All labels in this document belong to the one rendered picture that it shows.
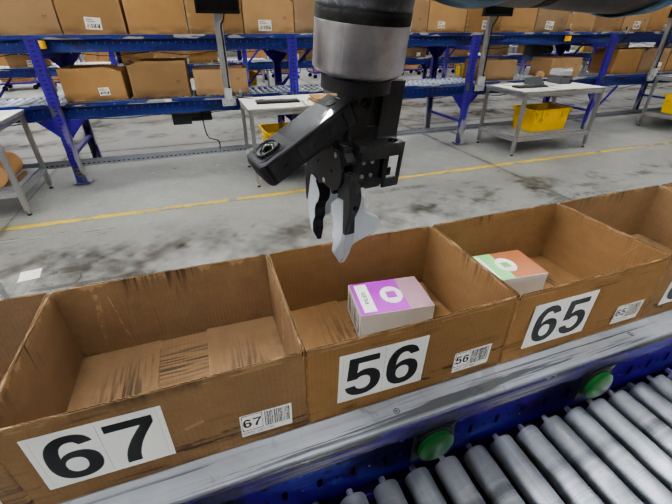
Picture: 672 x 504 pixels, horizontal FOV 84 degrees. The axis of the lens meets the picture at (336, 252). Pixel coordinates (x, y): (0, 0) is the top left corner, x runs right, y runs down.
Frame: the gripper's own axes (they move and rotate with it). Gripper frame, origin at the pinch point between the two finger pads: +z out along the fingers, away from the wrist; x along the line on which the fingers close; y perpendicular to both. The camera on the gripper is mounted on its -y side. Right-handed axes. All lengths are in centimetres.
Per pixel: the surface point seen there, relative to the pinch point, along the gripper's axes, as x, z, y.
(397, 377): -7.6, 26.8, 12.2
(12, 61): 901, 137, -131
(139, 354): 26, 36, -26
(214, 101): 402, 91, 93
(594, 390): -25, 36, 53
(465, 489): -24, 44, 19
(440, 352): -8.7, 23.4, 20.1
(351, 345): -4.6, 17.0, 3.4
